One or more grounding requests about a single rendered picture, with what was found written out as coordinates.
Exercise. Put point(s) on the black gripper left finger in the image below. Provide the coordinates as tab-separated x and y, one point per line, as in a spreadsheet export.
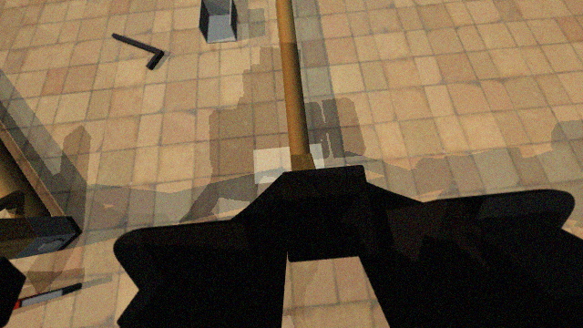
251	245

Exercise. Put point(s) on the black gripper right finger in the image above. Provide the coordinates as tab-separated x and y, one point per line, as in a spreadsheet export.
414	237

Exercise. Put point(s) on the black l-shaped bar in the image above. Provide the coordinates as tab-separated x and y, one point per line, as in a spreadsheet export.
154	60

